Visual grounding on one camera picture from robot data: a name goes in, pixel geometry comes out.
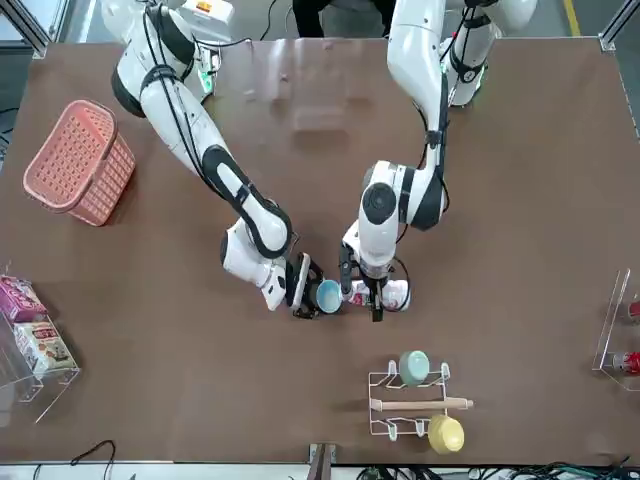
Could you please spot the yellow cup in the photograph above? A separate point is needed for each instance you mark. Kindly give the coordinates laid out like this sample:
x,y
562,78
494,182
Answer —
x,y
446,435

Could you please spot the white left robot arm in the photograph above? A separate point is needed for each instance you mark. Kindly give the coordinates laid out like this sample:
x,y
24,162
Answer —
x,y
415,50

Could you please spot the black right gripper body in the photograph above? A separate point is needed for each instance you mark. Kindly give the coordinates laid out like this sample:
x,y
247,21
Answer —
x,y
292,290

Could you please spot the blue ceramic cup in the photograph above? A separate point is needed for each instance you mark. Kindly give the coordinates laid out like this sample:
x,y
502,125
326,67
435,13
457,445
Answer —
x,y
330,295

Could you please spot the white control box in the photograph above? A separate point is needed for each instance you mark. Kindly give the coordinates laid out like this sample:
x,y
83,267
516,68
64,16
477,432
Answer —
x,y
210,10

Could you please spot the red cola bottle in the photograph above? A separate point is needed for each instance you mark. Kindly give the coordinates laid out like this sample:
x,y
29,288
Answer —
x,y
627,362
635,309

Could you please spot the mint green cup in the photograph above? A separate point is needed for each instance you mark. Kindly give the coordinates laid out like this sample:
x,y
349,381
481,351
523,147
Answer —
x,y
415,367

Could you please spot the person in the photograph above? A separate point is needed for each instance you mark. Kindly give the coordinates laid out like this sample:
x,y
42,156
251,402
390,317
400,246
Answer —
x,y
340,15

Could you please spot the clear acrylic bottle shelf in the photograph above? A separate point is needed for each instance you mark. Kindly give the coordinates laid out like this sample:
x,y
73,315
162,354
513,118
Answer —
x,y
612,320

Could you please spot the pink plastic basket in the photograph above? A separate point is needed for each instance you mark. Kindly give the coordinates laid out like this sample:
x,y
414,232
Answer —
x,y
75,160

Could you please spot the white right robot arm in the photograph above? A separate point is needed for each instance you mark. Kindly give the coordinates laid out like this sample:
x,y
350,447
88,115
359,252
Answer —
x,y
240,260

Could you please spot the beige snack packet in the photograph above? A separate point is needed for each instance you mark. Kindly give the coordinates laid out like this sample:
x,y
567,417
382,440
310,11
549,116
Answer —
x,y
42,345

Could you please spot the grey aluminium post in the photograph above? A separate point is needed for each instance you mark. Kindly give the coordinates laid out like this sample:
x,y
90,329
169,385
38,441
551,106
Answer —
x,y
324,460

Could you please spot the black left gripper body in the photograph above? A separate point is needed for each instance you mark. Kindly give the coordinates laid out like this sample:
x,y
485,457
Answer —
x,y
375,279

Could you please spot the purple snack packet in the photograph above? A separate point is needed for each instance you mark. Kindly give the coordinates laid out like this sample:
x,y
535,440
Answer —
x,y
22,300

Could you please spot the white juice bottle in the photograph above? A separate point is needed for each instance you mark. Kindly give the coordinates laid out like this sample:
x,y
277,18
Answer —
x,y
395,295

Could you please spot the clear acrylic snack shelf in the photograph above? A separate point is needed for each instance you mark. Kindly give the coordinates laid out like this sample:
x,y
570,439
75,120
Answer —
x,y
30,387

